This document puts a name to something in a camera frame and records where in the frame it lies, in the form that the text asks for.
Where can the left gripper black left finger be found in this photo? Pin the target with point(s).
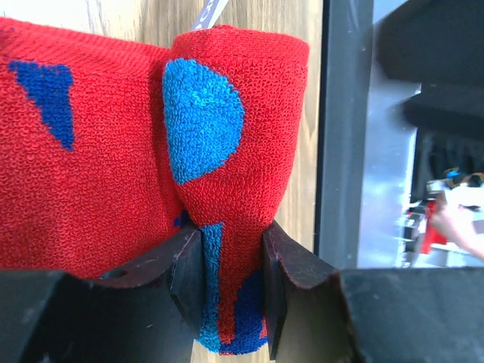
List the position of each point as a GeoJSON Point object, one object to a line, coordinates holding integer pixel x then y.
{"type": "Point", "coordinates": [148, 310]}

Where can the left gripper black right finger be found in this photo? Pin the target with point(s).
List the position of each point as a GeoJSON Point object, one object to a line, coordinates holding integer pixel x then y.
{"type": "Point", "coordinates": [315, 313]}

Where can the teal red-trimmed towel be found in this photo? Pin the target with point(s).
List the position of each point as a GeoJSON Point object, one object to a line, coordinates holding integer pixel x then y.
{"type": "Point", "coordinates": [110, 146]}

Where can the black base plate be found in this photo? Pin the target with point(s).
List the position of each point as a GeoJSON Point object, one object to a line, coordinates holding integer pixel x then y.
{"type": "Point", "coordinates": [346, 54]}

